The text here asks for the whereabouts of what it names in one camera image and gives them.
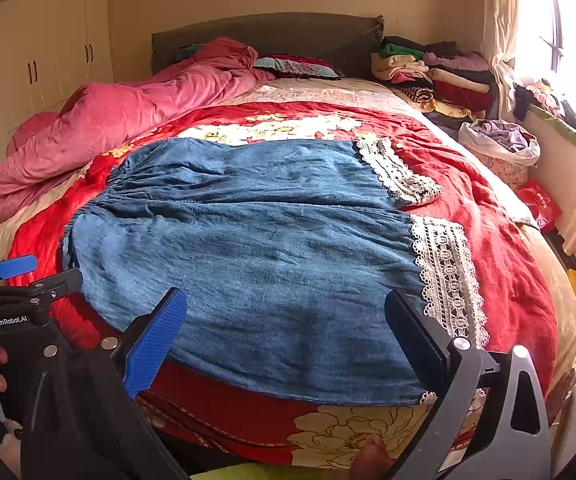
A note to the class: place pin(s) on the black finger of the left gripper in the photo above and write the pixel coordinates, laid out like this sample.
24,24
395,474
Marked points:
57,286

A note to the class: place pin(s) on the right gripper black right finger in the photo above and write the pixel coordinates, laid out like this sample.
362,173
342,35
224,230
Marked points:
511,438

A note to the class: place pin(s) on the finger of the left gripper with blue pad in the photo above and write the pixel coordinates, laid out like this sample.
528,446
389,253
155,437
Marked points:
17,266

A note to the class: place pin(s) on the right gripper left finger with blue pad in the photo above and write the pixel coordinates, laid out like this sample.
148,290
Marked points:
82,418

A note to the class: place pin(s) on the blue denim pants lace hem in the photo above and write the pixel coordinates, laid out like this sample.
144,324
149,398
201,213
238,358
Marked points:
285,251

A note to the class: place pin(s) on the pink quilt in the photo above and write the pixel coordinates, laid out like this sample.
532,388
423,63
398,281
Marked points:
98,117

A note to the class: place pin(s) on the red floral blanket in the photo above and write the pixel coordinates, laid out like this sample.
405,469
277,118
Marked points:
197,408

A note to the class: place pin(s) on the red box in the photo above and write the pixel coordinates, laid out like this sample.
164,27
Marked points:
543,207

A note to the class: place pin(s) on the white bag with purple clothes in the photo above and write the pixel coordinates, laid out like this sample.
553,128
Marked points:
505,148

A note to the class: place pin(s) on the cream wardrobe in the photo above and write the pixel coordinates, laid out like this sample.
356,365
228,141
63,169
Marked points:
48,49

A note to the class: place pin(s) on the white bedside cabinet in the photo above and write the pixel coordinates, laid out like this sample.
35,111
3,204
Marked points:
555,169

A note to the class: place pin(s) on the stack of folded clothes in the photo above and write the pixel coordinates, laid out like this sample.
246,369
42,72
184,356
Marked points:
436,78

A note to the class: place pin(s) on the floral pillow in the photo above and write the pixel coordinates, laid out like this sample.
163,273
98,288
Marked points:
283,65

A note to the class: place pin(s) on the dark bed headboard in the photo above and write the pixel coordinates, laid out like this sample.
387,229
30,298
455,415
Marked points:
344,41

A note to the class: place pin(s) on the cream curtain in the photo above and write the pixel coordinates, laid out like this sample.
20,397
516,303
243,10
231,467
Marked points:
499,48

